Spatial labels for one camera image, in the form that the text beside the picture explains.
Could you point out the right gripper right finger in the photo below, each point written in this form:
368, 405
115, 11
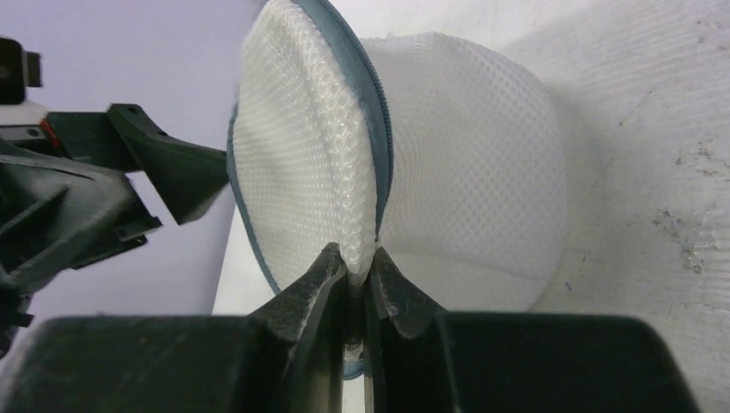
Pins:
420, 357

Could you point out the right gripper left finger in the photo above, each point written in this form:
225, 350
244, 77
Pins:
287, 356

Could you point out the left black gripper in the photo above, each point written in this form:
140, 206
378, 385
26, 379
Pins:
60, 213

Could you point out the blue-trim mesh laundry bag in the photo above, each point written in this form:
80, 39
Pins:
437, 149

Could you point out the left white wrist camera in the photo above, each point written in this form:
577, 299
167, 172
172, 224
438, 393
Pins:
21, 70

